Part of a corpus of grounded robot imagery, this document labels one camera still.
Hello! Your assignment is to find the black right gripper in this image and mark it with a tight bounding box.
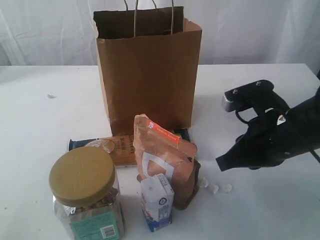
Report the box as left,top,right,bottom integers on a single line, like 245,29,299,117
216,109,298,172

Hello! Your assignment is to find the brown paper pouch orange label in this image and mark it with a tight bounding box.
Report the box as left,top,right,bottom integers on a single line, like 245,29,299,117
133,114,201,210

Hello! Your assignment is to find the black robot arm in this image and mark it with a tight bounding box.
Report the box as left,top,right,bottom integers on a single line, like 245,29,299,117
216,83,320,172

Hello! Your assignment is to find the brown paper bag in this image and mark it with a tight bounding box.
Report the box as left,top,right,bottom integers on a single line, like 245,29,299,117
93,4,202,136

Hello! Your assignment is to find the white crumpled bit right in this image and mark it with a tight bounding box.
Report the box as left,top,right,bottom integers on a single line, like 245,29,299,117
221,183,233,193

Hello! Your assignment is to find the white crumpled bit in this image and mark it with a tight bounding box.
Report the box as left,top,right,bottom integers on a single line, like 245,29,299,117
198,177,209,188
207,184,220,195
221,183,233,193

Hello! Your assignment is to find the white crumpled bit middle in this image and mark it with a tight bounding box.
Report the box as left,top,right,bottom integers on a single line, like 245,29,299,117
207,184,220,195

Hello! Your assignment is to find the white crumpled bit left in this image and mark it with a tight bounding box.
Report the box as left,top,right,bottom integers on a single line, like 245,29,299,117
198,177,209,188

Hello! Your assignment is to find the small white blue carton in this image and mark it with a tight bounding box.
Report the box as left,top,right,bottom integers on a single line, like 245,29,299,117
140,173,175,232

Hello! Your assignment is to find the spaghetti packet blue orange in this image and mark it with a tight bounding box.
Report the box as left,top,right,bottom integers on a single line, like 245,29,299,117
68,127,191,167

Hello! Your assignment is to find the clear jar gold lid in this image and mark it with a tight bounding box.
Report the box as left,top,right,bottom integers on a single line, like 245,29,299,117
48,146,125,240

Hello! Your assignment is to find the small white paper scrap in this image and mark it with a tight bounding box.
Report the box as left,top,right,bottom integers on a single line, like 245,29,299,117
47,94,57,99

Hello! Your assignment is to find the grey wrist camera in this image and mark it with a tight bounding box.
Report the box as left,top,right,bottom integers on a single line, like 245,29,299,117
222,89,246,113

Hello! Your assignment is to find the black cable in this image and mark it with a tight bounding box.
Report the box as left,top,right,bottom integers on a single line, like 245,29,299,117
234,107,320,163

